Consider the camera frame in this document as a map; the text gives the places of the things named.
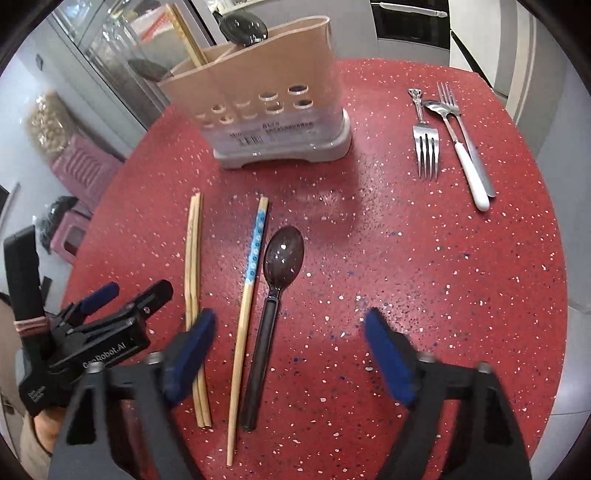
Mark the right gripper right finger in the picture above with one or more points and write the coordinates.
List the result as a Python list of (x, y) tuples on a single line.
[(395, 355)]

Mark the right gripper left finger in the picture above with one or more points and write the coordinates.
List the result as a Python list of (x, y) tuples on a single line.
[(184, 356)]

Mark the dark plastic spoon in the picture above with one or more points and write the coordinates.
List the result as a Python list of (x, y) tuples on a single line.
[(242, 28), (281, 265)]

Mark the plain wooden chopstick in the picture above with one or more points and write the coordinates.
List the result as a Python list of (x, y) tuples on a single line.
[(201, 380), (190, 264)]

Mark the translucent cutlery holder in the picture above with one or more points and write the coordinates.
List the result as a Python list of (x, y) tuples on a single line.
[(277, 100)]

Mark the left hand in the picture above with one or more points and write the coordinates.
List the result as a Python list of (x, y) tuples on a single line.
[(38, 438)]

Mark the blue patterned chopstick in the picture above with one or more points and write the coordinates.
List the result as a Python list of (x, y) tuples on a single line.
[(243, 324)]

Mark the small pink stool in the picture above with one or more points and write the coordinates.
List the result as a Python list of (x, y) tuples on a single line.
[(69, 236)]

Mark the stack of pink stools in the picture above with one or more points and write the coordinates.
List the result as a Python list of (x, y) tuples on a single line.
[(85, 170)]

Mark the bag of peanuts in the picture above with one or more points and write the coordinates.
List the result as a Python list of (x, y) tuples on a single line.
[(49, 126)]

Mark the plain silver fork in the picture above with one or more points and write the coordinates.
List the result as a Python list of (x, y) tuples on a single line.
[(448, 98)]

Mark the glass sliding door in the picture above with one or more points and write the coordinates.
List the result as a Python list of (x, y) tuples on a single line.
[(109, 34)]

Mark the white refrigerator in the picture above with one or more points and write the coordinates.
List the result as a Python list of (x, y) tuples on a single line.
[(500, 37)]

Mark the black built-in oven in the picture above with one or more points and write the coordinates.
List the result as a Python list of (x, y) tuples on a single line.
[(422, 21)]

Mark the white handled spoon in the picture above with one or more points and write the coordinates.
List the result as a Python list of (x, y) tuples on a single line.
[(476, 186)]

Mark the silver fork ornate handle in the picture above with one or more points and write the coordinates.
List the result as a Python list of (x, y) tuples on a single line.
[(426, 138)]

